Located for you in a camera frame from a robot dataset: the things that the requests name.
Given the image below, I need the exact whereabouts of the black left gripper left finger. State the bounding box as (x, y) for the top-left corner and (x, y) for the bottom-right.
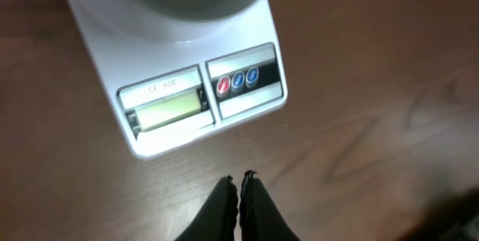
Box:
(175, 175), (239, 241)

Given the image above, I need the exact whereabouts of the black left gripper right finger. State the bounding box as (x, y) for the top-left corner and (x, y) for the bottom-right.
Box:
(239, 170), (299, 241)

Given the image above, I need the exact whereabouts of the white digital kitchen scale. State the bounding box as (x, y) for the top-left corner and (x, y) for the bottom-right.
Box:
(67, 0), (288, 158)

